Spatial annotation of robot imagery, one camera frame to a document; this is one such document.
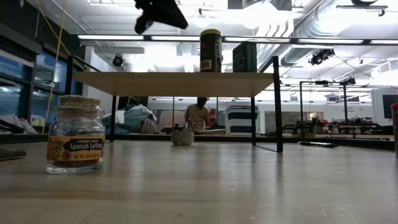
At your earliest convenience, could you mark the yellow-lidded black spice canister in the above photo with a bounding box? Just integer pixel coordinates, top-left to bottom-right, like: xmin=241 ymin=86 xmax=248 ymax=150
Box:
xmin=199 ymin=29 xmax=223 ymax=73

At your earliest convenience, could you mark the black-framed wooden shelf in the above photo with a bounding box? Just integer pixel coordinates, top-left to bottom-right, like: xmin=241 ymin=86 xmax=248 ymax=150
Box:
xmin=65 ymin=55 xmax=284 ymax=153

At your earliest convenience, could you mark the green spice tin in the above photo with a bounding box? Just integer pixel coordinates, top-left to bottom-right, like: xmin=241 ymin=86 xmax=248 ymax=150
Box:
xmin=232 ymin=41 xmax=258 ymax=73

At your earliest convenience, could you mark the cork-lidded saffron glass jar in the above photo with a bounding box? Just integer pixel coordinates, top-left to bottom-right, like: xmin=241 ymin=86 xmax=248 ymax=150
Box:
xmin=45 ymin=95 xmax=106 ymax=175

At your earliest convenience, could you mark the red spice tin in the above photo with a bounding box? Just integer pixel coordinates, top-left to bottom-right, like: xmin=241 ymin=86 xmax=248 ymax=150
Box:
xmin=391 ymin=102 xmax=398 ymax=158

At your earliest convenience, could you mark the long ceiling light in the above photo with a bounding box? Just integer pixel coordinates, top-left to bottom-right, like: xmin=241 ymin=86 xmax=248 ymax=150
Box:
xmin=77 ymin=34 xmax=144 ymax=40

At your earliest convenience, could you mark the grey ceiling box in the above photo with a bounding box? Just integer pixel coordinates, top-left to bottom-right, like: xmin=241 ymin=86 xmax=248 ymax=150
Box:
xmin=228 ymin=0 xmax=293 ymax=12

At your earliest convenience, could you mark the dark computer monitor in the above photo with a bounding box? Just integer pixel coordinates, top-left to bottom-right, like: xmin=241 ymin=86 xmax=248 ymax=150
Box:
xmin=117 ymin=95 xmax=149 ymax=109

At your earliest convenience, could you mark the teal and white cloth pile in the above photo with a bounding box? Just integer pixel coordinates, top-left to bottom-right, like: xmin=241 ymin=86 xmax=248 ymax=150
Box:
xmin=102 ymin=104 xmax=162 ymax=135

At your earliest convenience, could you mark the person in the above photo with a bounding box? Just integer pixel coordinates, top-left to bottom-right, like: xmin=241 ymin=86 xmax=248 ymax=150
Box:
xmin=183 ymin=96 xmax=211 ymax=130

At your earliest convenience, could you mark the small speckled ceramic bowl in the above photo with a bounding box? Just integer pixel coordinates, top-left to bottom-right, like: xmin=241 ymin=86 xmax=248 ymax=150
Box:
xmin=170 ymin=129 xmax=195 ymax=146

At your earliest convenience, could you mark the white navy striped bin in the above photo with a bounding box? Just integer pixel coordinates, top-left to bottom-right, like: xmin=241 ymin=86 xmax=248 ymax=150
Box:
xmin=224 ymin=105 xmax=260 ymax=136

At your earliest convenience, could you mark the black ceiling track light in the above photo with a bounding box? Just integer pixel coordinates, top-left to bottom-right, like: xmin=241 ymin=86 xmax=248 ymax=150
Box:
xmin=308 ymin=48 xmax=336 ymax=66

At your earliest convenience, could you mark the white pink clutter pile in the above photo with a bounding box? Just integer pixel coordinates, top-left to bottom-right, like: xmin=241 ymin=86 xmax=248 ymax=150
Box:
xmin=0 ymin=113 xmax=38 ymax=134

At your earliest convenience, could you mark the distant black robot workstation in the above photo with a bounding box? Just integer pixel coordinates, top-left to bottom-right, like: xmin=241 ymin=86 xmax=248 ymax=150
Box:
xmin=281 ymin=116 xmax=386 ymax=139

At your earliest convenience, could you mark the dark flat pad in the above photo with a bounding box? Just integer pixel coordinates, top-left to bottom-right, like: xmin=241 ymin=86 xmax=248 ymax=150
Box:
xmin=0 ymin=148 xmax=27 ymax=162

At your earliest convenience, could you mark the black pen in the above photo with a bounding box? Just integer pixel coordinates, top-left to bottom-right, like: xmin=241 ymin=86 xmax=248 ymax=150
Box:
xmin=297 ymin=141 xmax=340 ymax=149

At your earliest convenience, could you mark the black ceiling fixture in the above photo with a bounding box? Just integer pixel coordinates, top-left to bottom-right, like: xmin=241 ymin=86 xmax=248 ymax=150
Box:
xmin=336 ymin=0 xmax=389 ymax=17

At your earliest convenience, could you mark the white cabinet with screen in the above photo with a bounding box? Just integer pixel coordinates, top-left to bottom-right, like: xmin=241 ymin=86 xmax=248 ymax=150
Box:
xmin=371 ymin=88 xmax=398 ymax=127

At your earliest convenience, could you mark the yellow hanging cable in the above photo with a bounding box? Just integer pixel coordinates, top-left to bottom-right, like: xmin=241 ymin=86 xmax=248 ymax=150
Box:
xmin=34 ymin=0 xmax=86 ymax=134

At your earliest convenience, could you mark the black metal stand frame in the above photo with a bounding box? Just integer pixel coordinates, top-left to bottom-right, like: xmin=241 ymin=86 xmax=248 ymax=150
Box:
xmin=298 ymin=80 xmax=357 ymax=138

